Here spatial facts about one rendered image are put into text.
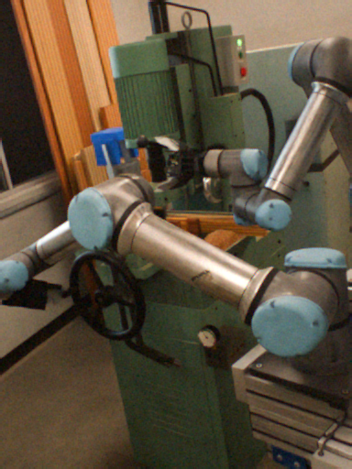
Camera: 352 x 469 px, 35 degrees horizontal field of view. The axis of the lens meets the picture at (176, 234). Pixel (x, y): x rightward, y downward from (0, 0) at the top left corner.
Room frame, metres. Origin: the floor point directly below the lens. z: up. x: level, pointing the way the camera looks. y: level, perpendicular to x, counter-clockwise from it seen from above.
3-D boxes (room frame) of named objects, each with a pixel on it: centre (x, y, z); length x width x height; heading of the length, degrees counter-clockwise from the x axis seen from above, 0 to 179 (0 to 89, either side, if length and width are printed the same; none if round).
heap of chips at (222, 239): (1.58, -0.12, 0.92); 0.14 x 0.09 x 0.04; 142
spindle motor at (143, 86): (1.81, 0.03, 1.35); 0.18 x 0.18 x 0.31
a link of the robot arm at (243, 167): (1.41, -0.20, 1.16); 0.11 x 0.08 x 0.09; 52
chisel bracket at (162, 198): (1.82, 0.01, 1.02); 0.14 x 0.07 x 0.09; 142
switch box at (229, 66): (1.97, -0.28, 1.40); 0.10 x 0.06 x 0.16; 142
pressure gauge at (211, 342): (1.48, -0.05, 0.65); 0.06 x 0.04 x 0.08; 52
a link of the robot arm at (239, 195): (1.39, -0.20, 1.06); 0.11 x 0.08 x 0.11; 14
